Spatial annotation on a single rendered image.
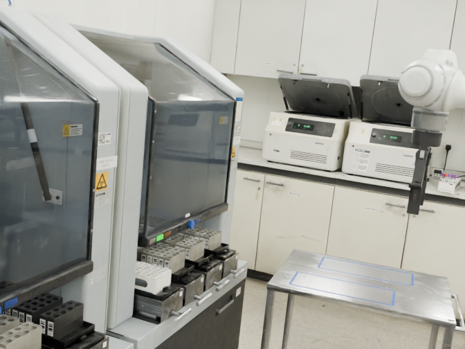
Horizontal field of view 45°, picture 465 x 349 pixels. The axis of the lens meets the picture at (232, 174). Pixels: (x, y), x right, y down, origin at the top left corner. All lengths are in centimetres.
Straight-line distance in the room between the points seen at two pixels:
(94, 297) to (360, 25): 305
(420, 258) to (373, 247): 31
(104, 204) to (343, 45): 292
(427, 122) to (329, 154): 239
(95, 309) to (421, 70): 103
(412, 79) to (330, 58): 285
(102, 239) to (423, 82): 90
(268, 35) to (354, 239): 164
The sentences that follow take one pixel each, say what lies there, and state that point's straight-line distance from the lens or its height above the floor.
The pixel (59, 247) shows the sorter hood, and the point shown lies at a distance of 138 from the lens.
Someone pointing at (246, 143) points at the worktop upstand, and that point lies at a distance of 472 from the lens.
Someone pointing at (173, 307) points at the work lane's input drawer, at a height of 76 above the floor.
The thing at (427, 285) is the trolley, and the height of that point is 82.
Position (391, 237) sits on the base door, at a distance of 387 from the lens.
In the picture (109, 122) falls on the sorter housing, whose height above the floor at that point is 134.
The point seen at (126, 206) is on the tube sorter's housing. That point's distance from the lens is 160.
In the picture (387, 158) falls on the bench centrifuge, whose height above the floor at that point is 105.
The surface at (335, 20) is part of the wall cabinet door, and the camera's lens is 418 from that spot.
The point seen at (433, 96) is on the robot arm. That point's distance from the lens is 133.
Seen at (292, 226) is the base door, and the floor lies 47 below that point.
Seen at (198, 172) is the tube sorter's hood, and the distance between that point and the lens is 194.
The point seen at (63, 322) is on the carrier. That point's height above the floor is 86.
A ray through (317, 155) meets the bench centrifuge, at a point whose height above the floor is 101.
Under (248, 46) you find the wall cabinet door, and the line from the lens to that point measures 436.
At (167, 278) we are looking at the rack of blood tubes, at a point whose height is 85.
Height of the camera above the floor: 150
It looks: 10 degrees down
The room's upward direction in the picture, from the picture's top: 6 degrees clockwise
